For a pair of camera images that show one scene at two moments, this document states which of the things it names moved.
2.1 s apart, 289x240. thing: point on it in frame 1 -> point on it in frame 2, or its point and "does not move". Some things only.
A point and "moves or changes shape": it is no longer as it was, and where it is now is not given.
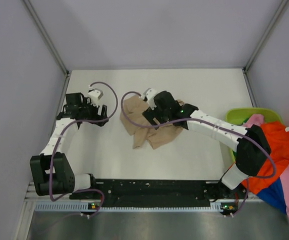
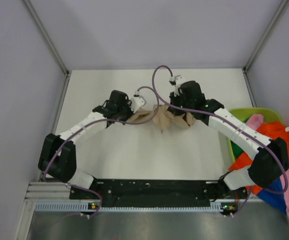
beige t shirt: x=134 y=107 moves or changes shape
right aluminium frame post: x=282 y=5 does not move
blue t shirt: x=274 y=195 does not move
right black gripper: x=151 y=114 -> x=173 y=100
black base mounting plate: x=160 y=193 does not move
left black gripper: x=85 y=101 -> x=128 y=104
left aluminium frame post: x=46 y=36 does not move
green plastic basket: x=241 y=115 does not move
